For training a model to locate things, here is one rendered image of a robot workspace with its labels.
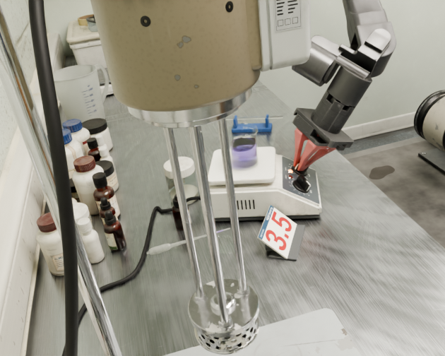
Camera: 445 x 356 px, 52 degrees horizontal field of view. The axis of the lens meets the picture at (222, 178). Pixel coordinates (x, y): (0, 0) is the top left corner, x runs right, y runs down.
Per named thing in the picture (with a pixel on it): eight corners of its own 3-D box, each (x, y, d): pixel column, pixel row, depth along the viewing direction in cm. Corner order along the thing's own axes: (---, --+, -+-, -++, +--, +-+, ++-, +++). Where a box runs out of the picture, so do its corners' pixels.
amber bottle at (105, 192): (98, 216, 90) (85, 174, 85) (117, 209, 91) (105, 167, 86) (104, 226, 87) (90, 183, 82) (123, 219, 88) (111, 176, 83)
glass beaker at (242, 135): (224, 169, 83) (220, 128, 79) (242, 156, 87) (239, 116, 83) (251, 176, 80) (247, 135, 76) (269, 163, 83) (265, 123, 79)
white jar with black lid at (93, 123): (108, 155, 113) (101, 128, 109) (82, 156, 114) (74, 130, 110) (116, 142, 119) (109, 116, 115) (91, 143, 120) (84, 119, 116)
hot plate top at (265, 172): (275, 150, 88) (275, 145, 88) (275, 183, 78) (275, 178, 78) (214, 152, 90) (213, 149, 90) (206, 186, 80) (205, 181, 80)
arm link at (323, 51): (396, 34, 74) (381, 63, 82) (335, 0, 76) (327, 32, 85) (354, 88, 71) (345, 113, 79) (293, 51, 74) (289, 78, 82)
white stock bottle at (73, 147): (78, 174, 106) (61, 123, 99) (98, 181, 102) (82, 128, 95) (52, 190, 101) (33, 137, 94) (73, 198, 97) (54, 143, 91)
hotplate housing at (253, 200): (316, 181, 92) (316, 145, 88) (321, 220, 81) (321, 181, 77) (207, 186, 95) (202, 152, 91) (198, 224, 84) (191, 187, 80)
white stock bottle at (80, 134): (73, 176, 106) (58, 131, 100) (69, 164, 111) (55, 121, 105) (100, 167, 108) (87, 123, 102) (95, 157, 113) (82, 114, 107)
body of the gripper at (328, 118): (327, 150, 77) (351, 113, 73) (290, 116, 82) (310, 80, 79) (349, 150, 81) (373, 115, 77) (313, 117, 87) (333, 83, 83)
